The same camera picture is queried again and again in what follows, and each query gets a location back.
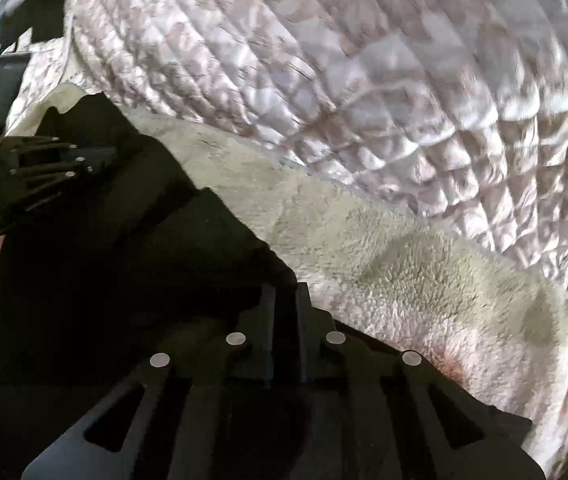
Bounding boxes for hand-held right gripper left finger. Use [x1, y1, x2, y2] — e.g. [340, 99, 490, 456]
[21, 282, 277, 480]

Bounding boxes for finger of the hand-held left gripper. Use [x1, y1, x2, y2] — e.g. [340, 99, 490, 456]
[13, 161, 106, 197]
[10, 135, 118, 162]

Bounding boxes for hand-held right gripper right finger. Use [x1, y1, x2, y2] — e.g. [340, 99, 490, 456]
[295, 282, 547, 480]

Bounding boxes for black pants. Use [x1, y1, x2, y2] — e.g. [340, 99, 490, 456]
[0, 92, 452, 480]

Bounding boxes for floral fleece blanket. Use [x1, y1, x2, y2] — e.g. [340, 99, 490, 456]
[6, 82, 568, 480]

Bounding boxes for quilted beige bedspread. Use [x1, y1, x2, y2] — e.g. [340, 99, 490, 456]
[0, 0, 568, 306]

